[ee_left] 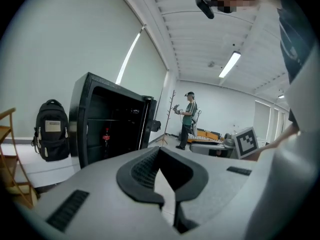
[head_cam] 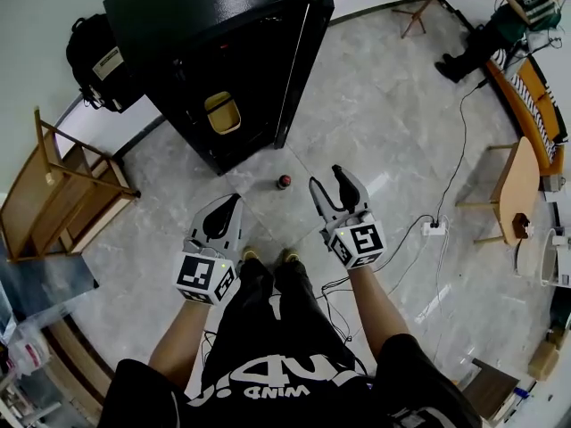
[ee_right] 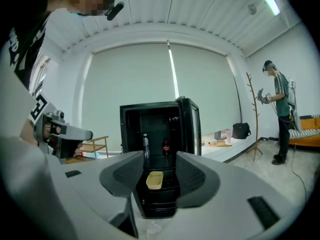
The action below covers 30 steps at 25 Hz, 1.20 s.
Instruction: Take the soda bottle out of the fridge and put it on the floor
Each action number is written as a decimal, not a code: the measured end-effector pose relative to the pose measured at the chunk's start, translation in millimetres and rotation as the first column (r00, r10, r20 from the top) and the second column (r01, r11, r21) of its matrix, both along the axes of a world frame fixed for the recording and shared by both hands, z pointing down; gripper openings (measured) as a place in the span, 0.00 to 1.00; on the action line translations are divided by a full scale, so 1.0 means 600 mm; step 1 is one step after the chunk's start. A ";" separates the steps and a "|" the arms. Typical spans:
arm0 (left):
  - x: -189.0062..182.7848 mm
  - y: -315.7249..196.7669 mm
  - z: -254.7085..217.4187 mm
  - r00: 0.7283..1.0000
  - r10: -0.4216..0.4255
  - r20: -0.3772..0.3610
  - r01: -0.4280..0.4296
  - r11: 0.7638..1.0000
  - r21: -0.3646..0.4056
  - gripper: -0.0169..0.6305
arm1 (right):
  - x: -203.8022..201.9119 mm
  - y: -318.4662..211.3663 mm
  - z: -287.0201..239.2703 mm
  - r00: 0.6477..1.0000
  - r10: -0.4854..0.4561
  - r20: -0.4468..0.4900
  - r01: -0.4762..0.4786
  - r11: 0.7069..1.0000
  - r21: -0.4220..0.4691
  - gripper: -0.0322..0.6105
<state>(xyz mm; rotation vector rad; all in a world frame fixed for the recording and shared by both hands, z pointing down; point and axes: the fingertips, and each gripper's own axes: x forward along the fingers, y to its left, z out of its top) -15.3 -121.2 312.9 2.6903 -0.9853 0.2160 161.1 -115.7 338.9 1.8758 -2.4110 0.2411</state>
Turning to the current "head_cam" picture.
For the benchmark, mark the black fridge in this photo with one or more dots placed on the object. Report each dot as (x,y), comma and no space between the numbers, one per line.
(201,38)

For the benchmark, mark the black white striped blanket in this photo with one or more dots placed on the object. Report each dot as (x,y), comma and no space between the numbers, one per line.
(535,114)

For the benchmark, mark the yellow plastic container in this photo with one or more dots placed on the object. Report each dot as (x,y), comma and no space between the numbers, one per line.
(222,112)

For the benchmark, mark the person's right tan shoe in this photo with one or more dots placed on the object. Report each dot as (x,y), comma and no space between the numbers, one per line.
(290,255)

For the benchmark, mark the wooden side table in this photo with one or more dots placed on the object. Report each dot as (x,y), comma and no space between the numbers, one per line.
(517,185)

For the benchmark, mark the black backpack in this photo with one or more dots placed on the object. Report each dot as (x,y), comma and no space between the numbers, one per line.
(96,65)

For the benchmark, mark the wooden tripod stand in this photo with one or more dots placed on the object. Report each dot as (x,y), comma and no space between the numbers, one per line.
(421,7)

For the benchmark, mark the person's left tan shoe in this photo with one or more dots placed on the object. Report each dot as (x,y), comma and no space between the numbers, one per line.
(250,253)

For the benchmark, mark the white round appliance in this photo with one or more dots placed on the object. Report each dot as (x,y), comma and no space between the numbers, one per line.
(548,257)

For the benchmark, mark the person's left forearm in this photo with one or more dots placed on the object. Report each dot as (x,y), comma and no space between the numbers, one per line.
(178,332)

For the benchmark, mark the person's black trousers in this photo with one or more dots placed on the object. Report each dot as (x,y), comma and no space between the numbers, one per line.
(272,301)

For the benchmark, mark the cardboard box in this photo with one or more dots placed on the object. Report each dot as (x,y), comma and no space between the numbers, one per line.
(544,360)

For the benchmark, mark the person's black printed t-shirt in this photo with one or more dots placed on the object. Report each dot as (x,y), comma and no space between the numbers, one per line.
(276,386)

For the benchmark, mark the person's right forearm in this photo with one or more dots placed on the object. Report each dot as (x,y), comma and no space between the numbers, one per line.
(379,306)

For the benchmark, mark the dark soda bottle red cap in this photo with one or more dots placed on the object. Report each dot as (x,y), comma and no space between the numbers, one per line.
(283,182)

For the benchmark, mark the wooden chair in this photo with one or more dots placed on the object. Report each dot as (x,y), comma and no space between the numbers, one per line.
(53,194)

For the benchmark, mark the person's tan shoe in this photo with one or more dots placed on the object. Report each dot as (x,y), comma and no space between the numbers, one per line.
(290,255)
(250,253)

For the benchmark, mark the clear plastic bag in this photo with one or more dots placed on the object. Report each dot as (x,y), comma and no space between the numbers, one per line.
(29,348)

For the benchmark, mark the white power strip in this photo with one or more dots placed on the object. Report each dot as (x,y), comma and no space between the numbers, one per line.
(434,227)

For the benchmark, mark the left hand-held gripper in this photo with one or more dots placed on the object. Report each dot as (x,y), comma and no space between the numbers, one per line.
(201,279)

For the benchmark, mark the grey tiled floor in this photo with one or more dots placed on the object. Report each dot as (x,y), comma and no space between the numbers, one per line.
(379,118)

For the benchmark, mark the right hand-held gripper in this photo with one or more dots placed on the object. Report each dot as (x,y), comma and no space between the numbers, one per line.
(361,241)

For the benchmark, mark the orange sofa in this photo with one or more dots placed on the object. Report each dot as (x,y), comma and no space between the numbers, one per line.
(528,105)

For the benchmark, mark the brown wooden board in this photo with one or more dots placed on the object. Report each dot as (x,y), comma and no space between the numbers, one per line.
(490,390)

